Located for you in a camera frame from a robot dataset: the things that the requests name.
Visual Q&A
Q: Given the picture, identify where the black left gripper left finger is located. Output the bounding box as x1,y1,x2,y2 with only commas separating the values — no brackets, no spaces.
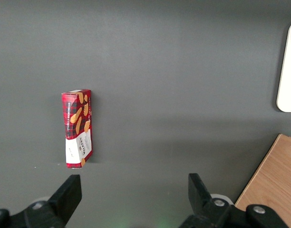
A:
0,174,82,228

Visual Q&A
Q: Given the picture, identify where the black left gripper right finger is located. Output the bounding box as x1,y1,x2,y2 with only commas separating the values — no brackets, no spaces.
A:
181,173,289,228

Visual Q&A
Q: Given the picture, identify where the wooden drawer cabinet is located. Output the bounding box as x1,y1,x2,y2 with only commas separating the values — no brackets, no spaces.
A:
234,133,291,228

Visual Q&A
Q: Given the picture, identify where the red tartan shortbread box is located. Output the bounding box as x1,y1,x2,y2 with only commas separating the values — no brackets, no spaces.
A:
61,89,93,169

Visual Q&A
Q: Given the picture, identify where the beige plastic tray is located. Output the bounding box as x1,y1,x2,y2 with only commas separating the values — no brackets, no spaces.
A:
276,19,291,113

